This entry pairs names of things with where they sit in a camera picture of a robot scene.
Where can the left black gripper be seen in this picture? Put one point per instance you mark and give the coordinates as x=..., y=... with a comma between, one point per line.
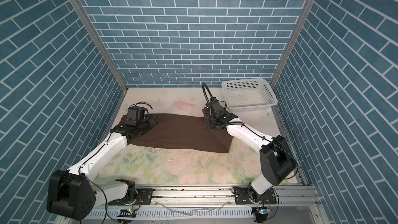
x=151, y=119

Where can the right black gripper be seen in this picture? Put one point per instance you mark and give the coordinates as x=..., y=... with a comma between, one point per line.
x=205, y=118

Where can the brown trousers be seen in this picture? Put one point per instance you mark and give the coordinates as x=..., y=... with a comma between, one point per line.
x=184, y=132

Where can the white plastic laundry basket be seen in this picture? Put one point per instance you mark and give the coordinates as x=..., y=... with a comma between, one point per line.
x=248, y=94

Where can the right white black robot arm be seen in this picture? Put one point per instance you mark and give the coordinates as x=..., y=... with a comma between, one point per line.
x=276, y=159

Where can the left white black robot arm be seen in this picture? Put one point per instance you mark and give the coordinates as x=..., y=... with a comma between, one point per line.
x=73, y=194

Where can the left green circuit board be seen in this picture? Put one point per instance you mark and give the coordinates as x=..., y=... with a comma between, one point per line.
x=127, y=213

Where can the green circuit board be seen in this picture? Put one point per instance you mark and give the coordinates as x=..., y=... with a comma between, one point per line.
x=127, y=213
x=262, y=210

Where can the right green circuit board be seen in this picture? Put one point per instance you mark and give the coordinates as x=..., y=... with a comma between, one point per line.
x=262, y=210

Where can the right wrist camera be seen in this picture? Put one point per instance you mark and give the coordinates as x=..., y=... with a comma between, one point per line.
x=215, y=105

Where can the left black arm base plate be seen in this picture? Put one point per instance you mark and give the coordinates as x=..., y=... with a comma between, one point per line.
x=144, y=196

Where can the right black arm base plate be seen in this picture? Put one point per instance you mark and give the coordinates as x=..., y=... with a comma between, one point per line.
x=244, y=196

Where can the white slotted cable duct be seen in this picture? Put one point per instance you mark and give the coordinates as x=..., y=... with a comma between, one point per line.
x=161, y=213

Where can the aluminium front rail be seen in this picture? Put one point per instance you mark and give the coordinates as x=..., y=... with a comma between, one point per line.
x=296, y=204

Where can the left aluminium corner post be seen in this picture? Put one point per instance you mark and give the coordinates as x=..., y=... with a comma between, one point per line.
x=87, y=23

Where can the aluminium corner post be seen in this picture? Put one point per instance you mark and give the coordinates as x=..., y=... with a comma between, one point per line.
x=292, y=40
x=87, y=23

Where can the right aluminium corner post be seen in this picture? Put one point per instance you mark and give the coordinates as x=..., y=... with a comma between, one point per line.
x=292, y=40

